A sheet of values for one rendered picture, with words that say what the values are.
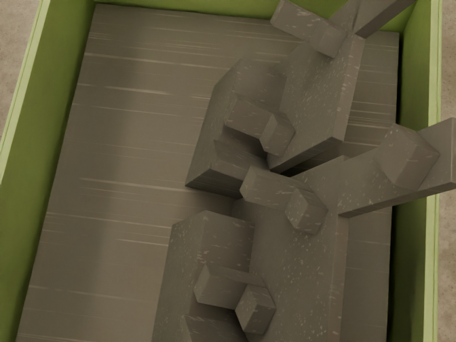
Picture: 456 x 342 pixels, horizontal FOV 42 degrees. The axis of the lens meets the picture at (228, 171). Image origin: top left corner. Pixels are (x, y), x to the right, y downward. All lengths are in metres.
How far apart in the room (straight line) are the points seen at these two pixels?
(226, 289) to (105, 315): 0.17
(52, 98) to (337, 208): 0.36
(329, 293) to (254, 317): 0.09
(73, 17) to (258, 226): 0.34
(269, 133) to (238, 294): 0.15
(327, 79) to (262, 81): 0.11
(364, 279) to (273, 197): 0.19
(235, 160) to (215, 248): 0.09
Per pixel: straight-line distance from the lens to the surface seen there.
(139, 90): 0.73
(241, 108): 0.58
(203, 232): 0.57
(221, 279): 0.53
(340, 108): 0.51
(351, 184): 0.47
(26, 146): 0.64
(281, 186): 0.50
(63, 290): 0.67
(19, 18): 1.91
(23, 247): 0.67
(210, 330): 0.55
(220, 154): 0.57
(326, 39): 0.55
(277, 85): 0.65
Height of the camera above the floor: 1.49
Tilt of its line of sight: 70 degrees down
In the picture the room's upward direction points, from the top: 5 degrees counter-clockwise
